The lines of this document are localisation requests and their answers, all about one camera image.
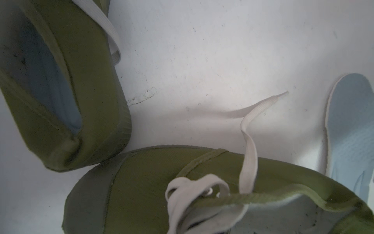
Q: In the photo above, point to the olive green shoe with laces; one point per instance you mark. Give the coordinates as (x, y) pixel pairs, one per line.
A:
(85, 46)

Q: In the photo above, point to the grey-blue insole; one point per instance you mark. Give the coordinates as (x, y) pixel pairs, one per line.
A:
(35, 68)
(349, 124)

